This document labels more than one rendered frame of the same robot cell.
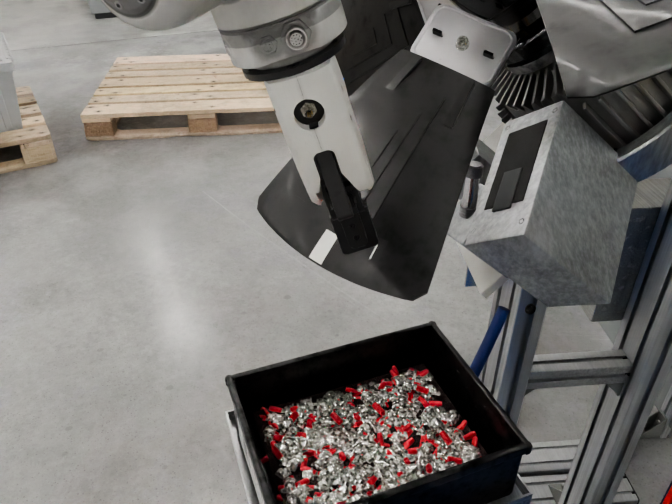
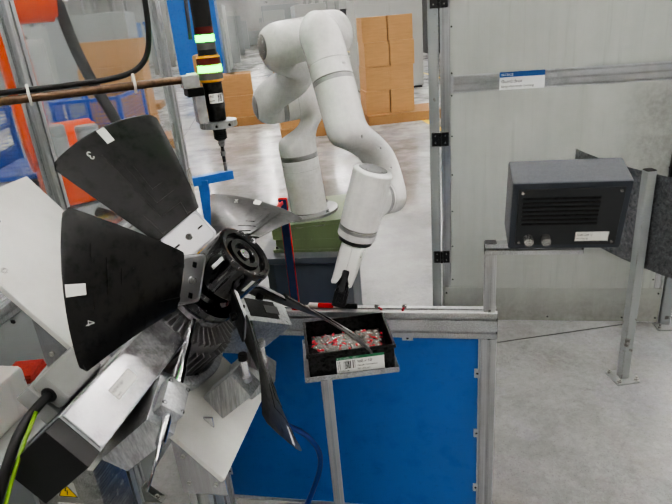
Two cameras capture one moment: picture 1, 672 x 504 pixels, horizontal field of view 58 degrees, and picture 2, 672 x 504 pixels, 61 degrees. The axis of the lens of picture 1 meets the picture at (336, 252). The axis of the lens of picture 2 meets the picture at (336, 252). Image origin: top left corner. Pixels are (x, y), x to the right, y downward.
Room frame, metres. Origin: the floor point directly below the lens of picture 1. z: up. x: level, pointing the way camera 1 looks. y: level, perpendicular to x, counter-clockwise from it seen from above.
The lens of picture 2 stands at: (1.54, 0.32, 1.61)
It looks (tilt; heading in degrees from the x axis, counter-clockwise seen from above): 22 degrees down; 197
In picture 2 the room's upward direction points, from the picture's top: 5 degrees counter-clockwise
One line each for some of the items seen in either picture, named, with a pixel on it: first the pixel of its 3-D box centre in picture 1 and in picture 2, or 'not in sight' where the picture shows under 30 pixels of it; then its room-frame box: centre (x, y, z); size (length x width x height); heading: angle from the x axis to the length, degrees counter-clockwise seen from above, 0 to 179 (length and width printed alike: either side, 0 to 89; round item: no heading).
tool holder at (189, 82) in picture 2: not in sight; (209, 100); (0.57, -0.19, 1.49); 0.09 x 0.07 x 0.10; 130
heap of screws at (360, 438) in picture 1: (365, 444); (349, 348); (0.35, -0.03, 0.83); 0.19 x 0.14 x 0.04; 111
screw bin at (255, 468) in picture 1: (368, 435); (347, 344); (0.35, -0.03, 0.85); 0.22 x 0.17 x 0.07; 111
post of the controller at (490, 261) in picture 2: not in sight; (489, 276); (0.16, 0.31, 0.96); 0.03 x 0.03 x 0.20; 5
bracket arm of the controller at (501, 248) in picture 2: not in sight; (532, 247); (0.15, 0.42, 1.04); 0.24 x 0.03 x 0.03; 95
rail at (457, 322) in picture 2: not in sight; (332, 320); (0.20, -0.11, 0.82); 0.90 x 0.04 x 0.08; 95
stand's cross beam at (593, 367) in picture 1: (570, 369); not in sight; (0.72, -0.39, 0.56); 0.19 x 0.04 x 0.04; 95
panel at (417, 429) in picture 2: not in sight; (342, 425); (0.20, -0.11, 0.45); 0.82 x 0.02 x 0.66; 95
